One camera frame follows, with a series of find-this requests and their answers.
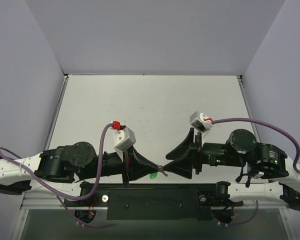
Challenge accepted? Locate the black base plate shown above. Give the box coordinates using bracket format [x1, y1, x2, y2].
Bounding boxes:
[64, 182, 244, 221]

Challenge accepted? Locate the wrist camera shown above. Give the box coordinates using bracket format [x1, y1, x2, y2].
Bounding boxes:
[112, 127, 136, 152]
[189, 111, 213, 133]

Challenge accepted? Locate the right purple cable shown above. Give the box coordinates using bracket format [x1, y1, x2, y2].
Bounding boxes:
[212, 117, 300, 176]

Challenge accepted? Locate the purple cable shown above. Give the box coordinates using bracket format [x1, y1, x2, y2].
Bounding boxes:
[212, 117, 300, 176]
[0, 121, 116, 201]

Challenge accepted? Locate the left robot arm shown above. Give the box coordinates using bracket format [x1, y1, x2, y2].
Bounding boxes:
[0, 141, 163, 206]

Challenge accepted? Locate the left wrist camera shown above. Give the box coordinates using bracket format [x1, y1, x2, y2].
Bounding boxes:
[112, 127, 136, 152]

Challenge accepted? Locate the green key tag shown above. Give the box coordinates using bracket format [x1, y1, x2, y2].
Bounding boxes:
[149, 172, 158, 180]

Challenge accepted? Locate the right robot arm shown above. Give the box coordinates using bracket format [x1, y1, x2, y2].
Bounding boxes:
[163, 128, 300, 211]

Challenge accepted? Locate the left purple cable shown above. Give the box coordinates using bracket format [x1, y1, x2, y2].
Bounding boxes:
[0, 121, 116, 201]

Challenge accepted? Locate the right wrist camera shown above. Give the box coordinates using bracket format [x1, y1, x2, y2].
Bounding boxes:
[189, 111, 213, 133]

